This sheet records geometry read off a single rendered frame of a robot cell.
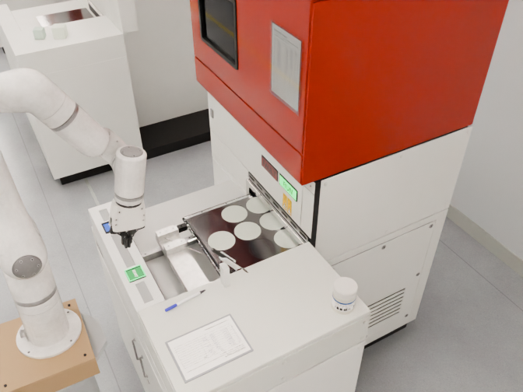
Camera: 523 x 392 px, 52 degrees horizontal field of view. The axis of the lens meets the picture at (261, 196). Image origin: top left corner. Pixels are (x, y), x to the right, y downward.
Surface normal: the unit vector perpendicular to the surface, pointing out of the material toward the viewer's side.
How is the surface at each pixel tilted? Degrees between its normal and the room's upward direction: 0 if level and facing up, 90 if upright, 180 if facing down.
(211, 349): 0
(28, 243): 60
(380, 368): 0
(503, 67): 90
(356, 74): 90
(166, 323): 0
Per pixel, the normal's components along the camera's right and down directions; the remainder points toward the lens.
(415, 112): 0.49, 0.55
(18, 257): 0.44, 0.17
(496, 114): -0.87, 0.31
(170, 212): 0.00, -0.77
